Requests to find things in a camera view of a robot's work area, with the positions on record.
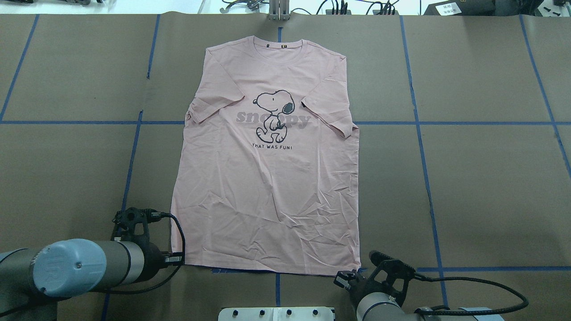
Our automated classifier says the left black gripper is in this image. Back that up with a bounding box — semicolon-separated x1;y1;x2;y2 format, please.
112;207;185;282

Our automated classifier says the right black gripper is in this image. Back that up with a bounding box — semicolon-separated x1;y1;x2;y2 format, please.
334;251;416;308

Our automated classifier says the pink Snoopy t-shirt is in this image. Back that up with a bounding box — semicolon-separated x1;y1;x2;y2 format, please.
171;35;361;276

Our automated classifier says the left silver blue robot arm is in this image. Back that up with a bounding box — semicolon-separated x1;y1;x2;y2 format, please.
1;207;186;321

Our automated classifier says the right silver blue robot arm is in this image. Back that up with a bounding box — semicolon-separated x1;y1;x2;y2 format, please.
334;251;503;321

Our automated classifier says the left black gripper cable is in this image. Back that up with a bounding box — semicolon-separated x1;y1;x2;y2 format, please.
96;210;186;295

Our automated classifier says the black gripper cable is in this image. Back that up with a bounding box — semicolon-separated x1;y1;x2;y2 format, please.
413;273;530;316
96;210;186;295

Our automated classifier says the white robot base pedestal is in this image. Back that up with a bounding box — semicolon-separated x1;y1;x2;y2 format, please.
218;306;336;321

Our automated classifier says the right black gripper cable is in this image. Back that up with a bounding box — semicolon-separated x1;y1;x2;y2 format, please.
413;273;530;316

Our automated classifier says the aluminium frame post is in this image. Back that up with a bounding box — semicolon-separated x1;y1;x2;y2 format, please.
268;0;291;21

